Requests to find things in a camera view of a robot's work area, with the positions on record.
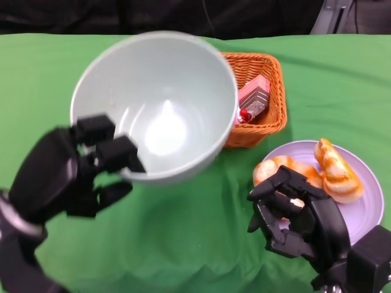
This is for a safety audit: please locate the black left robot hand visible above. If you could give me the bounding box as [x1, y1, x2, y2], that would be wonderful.
[9, 114, 147, 226]

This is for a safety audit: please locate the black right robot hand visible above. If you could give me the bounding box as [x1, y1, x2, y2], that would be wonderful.
[246, 164, 351, 271]

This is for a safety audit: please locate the orange bread roll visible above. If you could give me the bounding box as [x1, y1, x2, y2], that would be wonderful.
[314, 137, 365, 204]

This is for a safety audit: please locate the white orange twisted ring bread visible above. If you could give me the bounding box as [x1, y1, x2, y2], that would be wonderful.
[252, 156, 323, 220]

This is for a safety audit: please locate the pale green bowl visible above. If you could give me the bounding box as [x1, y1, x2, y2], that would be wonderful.
[70, 30, 239, 187]

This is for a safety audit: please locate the chocolate cherry cake slice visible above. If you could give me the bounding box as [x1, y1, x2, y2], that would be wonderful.
[238, 75, 272, 123]

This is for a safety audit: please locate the lilac round plate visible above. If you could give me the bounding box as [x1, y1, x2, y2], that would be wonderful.
[262, 140, 385, 247]

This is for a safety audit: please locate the orange wicker basket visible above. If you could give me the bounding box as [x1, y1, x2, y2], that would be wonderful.
[219, 51, 290, 149]

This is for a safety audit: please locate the green tablecloth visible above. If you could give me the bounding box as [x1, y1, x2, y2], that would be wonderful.
[0, 32, 391, 293]

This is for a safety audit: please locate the black backdrop cloth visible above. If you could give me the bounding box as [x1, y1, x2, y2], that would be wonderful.
[0, 0, 391, 40]

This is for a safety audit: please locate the grey metal stand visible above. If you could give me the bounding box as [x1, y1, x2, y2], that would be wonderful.
[310, 0, 349, 35]

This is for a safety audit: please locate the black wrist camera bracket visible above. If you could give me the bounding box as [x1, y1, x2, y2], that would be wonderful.
[348, 225, 391, 293]

